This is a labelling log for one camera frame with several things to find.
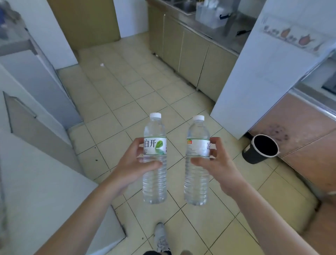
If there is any beige wooden door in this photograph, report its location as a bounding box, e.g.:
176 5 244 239
47 0 122 51

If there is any pink cabinet with steel top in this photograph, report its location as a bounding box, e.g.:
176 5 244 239
248 85 336 255

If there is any clear plastic water bottle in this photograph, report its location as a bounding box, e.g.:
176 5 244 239
183 115 211 206
142 112 168 205

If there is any clear plastic storage bin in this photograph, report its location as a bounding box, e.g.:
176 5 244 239
195 0 234 30

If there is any black round bin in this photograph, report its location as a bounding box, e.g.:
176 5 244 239
241 134 280 165

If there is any double steel sink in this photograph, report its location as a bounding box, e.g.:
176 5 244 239
170 0 197 15

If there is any person's left forearm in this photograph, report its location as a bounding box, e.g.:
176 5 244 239
34 179 125 255

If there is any gray metal mesh door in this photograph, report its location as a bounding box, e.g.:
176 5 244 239
0 0 83 130

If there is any person's left hand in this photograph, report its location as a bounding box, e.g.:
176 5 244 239
110 137 163 195

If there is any person's right hand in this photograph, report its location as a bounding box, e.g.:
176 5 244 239
190 136 249 195

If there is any person's white sneaker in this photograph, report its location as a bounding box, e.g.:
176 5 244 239
153 222 169 251

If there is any person's right forearm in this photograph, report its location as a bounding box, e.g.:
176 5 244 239
232 184 320 255

